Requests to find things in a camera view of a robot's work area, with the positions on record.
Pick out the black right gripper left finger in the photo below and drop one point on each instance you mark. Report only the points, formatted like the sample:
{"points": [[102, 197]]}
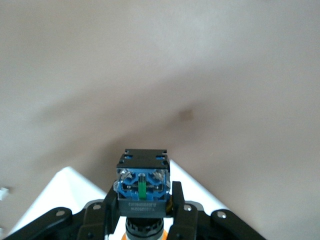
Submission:
{"points": [[111, 210]]}

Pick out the white drawer cabinet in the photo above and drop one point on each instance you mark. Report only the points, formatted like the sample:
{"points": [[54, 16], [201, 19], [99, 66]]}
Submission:
{"points": [[200, 192]]}

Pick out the white plastic drawer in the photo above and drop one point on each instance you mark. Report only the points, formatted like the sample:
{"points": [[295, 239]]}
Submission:
{"points": [[55, 197]]}

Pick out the yellow push button switch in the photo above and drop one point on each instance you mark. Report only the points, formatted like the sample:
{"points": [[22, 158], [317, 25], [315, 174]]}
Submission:
{"points": [[142, 160]]}

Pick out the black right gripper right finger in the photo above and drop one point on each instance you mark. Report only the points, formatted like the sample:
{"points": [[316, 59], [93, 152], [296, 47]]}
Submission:
{"points": [[177, 202]]}

